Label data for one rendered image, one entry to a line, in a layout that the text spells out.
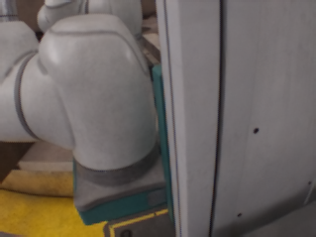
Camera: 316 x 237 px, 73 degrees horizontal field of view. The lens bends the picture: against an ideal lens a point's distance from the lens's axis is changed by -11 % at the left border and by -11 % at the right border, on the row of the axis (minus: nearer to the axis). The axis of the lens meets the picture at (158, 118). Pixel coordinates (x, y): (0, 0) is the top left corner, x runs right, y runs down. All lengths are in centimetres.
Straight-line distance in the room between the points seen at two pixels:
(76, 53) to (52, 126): 12
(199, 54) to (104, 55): 14
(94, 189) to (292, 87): 33
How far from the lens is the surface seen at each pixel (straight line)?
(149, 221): 86
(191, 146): 25
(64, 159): 123
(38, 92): 34
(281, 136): 33
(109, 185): 40
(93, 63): 30
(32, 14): 158
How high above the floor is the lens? 103
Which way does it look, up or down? 32 degrees down
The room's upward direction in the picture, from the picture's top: 6 degrees counter-clockwise
